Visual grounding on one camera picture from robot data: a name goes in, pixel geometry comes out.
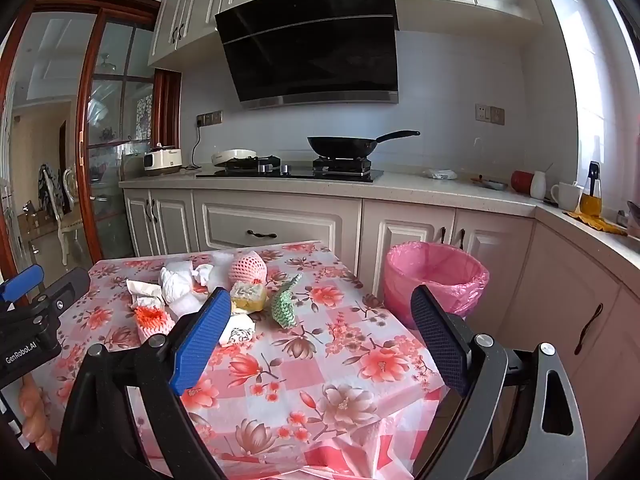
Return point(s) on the floral pink tablecloth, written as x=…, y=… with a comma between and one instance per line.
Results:
x=325, y=360

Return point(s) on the white paper wrapper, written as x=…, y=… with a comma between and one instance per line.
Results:
x=239, y=331

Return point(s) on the oil bottle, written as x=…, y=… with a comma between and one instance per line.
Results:
x=591, y=202

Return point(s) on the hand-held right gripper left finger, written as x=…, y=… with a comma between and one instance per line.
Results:
x=200, y=345

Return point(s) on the white electric griddle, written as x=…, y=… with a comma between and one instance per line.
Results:
x=232, y=154

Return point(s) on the cream paper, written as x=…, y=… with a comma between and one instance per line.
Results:
x=142, y=290

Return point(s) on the person's left hand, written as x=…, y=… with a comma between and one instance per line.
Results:
x=36, y=415

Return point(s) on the white dining chair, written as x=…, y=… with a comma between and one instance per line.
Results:
x=65, y=225

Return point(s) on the pink foam fruit net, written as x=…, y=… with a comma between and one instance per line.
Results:
x=247, y=267

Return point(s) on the white lower cabinets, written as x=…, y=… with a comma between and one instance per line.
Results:
x=280, y=220

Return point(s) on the black gas stove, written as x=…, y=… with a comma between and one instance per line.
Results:
x=300, y=173

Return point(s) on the wooden framed glass door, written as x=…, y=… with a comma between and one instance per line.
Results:
x=85, y=110

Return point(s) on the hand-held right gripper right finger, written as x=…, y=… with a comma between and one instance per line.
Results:
x=440, y=340

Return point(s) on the white rice cooker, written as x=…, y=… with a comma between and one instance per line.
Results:
x=162, y=160

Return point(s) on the black range hood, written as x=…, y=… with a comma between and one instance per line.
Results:
x=310, y=50

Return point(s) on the white cabinets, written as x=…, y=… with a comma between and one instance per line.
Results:
x=280, y=220
x=190, y=15

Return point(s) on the white tissue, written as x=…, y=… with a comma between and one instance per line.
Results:
x=203, y=274

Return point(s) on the beige wall socket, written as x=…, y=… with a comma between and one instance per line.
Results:
x=490, y=113

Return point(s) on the white upper cabinets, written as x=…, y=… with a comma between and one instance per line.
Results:
x=190, y=15

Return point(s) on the speckled stone countertop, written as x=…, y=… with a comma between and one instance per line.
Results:
x=410, y=191

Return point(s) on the small grey dish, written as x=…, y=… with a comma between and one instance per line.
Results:
x=492, y=184

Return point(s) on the wall socket with plug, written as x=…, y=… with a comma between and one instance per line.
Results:
x=210, y=118

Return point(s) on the yellow-white packet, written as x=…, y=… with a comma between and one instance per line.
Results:
x=248, y=297

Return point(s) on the pink-lined trash bin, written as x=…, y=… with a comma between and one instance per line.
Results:
x=435, y=270

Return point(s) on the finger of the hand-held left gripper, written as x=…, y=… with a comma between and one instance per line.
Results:
x=65, y=287
x=20, y=282

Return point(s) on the orange foam fruit net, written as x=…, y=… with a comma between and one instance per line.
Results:
x=150, y=324

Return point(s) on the red cup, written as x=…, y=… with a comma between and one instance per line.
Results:
x=521, y=182

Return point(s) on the white jar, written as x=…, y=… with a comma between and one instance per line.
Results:
x=538, y=186

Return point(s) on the black wok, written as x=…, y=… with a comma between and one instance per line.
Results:
x=342, y=146

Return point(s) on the white plastic bag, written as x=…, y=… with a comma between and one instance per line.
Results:
x=440, y=174
x=176, y=280

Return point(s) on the green foam net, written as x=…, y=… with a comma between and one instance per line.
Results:
x=285, y=305

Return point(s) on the yellow cloth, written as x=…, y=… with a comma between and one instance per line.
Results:
x=605, y=224

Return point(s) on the small white foam sheet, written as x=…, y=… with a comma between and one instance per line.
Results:
x=187, y=305

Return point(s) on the white mug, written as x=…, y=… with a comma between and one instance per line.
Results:
x=567, y=196

